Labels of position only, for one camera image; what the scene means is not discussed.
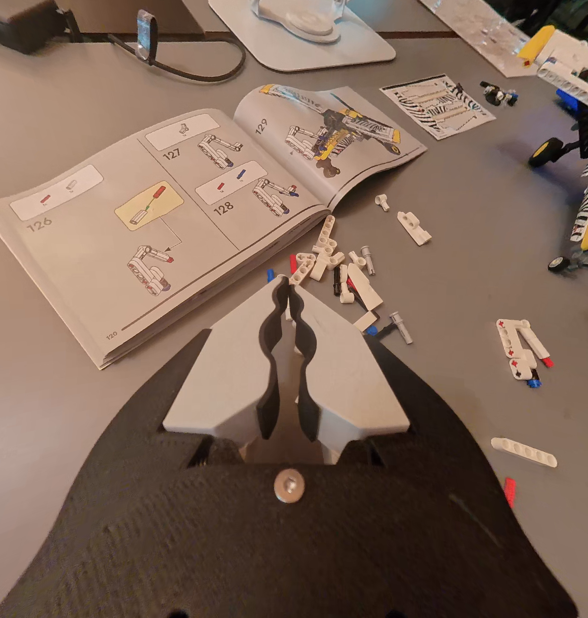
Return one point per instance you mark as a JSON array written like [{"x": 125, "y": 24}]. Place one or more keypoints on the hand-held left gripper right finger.
[{"x": 361, "y": 386}]

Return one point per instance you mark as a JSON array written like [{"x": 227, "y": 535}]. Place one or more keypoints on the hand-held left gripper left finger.
[{"x": 212, "y": 386}]

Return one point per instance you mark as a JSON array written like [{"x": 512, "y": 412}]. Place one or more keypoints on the pile of lego pieces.
[{"x": 366, "y": 289}]

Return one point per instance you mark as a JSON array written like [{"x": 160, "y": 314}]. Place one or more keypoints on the white lego arm assembly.
[{"x": 520, "y": 347}]

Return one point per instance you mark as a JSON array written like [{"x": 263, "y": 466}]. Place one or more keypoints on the short red lego pin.
[{"x": 510, "y": 491}]

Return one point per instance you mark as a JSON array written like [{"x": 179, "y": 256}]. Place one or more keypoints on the white two-hole lego panel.
[{"x": 413, "y": 227}]

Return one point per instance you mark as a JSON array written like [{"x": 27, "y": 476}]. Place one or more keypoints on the white five-hole lego beam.
[{"x": 523, "y": 451}]

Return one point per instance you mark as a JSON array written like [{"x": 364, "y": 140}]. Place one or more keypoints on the lego instruction booklet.
[{"x": 106, "y": 241}]

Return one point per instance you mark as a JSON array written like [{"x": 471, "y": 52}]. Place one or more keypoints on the small white lego connector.
[{"x": 382, "y": 202}]

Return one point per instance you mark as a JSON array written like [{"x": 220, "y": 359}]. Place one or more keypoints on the yellow white lego airplane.
[{"x": 569, "y": 62}]

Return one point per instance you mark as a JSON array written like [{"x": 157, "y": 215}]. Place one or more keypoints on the zebra striped sticker sheet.
[{"x": 438, "y": 108}]

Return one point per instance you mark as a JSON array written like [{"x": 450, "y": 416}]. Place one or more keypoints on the small black and blue assembly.
[{"x": 499, "y": 93}]

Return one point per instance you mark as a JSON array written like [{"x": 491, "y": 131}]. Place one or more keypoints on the white folding stand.
[{"x": 361, "y": 53}]

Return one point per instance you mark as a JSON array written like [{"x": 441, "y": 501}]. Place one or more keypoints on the brown board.
[{"x": 120, "y": 14}]

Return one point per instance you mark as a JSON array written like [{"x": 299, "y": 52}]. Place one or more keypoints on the black power adapter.
[{"x": 19, "y": 24}]

